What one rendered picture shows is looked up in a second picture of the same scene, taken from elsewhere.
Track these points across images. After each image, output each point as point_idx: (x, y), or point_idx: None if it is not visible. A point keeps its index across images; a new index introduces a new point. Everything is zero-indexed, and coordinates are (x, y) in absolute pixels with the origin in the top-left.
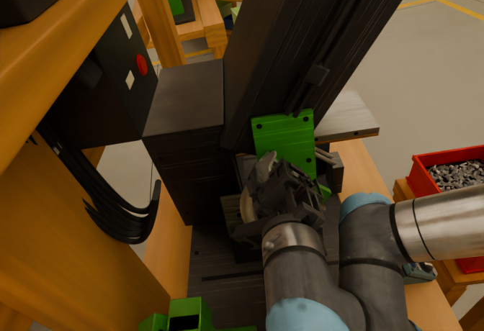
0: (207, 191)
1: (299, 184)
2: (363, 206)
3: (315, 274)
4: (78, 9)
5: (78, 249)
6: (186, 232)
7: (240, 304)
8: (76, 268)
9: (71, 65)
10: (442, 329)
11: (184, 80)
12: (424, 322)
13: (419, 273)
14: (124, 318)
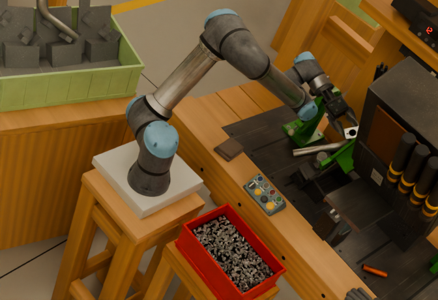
0: None
1: (334, 95)
2: (311, 101)
3: (313, 67)
4: (408, 36)
5: (373, 74)
6: None
7: (314, 154)
8: (368, 72)
9: (392, 32)
10: (233, 167)
11: None
12: (240, 168)
13: (254, 177)
14: (348, 100)
